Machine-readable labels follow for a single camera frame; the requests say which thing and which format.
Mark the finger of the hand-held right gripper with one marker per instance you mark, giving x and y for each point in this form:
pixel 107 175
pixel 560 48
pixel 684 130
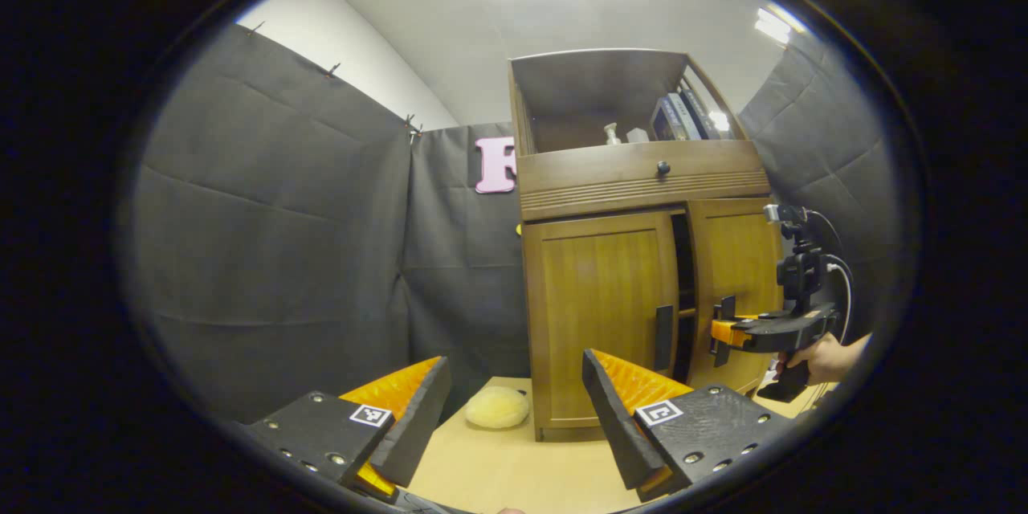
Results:
pixel 732 332

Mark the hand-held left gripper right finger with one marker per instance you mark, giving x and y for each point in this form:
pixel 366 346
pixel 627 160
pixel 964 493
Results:
pixel 614 426

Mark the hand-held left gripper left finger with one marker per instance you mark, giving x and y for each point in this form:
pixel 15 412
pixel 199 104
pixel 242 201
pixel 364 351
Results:
pixel 418 426

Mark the wooden cabinet door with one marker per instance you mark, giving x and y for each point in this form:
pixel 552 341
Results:
pixel 739 257
pixel 594 313

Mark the wooden double-door shoe cabinet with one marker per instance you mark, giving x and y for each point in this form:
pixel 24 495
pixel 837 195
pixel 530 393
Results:
pixel 594 88

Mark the wooden cabinet drawer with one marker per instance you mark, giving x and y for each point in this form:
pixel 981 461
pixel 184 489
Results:
pixel 594 173

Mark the pale yellow round sponge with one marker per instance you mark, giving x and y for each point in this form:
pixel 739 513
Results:
pixel 498 407

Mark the small white object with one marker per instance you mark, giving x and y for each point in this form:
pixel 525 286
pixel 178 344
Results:
pixel 637 135

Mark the light blue book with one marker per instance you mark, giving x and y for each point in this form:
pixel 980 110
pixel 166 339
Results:
pixel 684 116

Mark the thin grey book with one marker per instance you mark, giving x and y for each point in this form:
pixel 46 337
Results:
pixel 663 122

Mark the black backdrop cloth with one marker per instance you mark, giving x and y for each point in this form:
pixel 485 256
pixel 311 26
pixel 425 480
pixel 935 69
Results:
pixel 273 257

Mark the small clear bottle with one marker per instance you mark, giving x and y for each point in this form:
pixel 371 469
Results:
pixel 612 135

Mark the small ceiling light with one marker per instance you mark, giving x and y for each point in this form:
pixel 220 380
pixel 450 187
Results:
pixel 777 24

